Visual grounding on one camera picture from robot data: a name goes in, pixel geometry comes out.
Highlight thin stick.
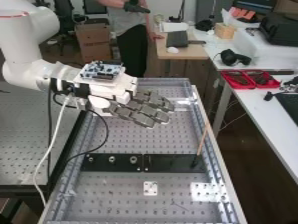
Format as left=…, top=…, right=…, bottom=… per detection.
left=191, top=122, right=211, bottom=168

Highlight black headphones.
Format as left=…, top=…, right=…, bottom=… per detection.
left=218, top=48, right=253, bottom=67

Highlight cardboard box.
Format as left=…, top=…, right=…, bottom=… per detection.
left=73, top=22, right=113, bottom=65

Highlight dark grey box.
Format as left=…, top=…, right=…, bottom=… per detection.
left=165, top=30, right=190, bottom=49

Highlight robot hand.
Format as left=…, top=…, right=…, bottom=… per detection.
left=72, top=60, right=175, bottom=130

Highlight black plate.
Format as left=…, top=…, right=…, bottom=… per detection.
left=80, top=152, right=207, bottom=174

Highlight black case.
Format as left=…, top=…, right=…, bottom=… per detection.
left=258, top=12, right=298, bottom=47

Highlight small black object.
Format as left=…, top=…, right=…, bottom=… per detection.
left=262, top=91, right=275, bottom=102

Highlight person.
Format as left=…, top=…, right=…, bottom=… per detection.
left=96, top=0, right=165, bottom=79

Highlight clear box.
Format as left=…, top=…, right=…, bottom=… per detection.
left=37, top=77, right=250, bottom=224

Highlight wooden desk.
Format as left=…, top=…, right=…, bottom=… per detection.
left=152, top=19, right=210, bottom=80

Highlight white desk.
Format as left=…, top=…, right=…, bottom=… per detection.
left=191, top=25, right=298, bottom=88
left=211, top=73, right=298, bottom=185

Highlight red tray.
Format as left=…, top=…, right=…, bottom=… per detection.
left=219, top=69, right=258, bottom=90
left=245, top=69, right=282, bottom=90

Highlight white mouse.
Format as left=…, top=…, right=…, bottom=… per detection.
left=165, top=46, right=181, bottom=55

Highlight black office chair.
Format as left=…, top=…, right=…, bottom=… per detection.
left=52, top=0, right=77, bottom=35

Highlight white cable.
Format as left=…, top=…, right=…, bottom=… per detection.
left=32, top=94, right=72, bottom=210

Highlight black cable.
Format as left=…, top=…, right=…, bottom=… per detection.
left=50, top=109, right=110, bottom=178

